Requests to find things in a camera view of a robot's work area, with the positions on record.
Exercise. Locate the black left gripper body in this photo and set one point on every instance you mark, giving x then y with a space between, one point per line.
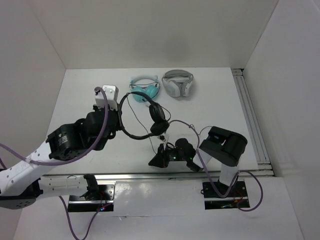
100 143

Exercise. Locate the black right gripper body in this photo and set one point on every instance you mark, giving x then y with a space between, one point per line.
173 155

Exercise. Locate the black on-ear headphones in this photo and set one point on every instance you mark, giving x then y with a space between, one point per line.
160 123

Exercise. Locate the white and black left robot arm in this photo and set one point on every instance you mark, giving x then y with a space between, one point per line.
22 184

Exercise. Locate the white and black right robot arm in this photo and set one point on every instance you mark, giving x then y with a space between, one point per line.
221 144

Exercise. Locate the teal cat-ear headphones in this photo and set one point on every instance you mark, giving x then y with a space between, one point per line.
151 89

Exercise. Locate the white grey gaming headset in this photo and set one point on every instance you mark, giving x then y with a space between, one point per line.
178 83

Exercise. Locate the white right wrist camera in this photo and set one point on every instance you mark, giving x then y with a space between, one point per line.
165 140

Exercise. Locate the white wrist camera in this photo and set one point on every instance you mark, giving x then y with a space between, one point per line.
111 92
165 140

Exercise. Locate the aluminium front rail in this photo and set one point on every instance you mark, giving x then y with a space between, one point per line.
168 176

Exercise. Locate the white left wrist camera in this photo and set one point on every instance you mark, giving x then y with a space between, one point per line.
111 92

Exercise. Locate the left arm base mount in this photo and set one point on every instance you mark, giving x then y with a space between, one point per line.
98 197

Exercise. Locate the aluminium side rail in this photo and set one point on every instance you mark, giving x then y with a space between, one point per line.
258 143

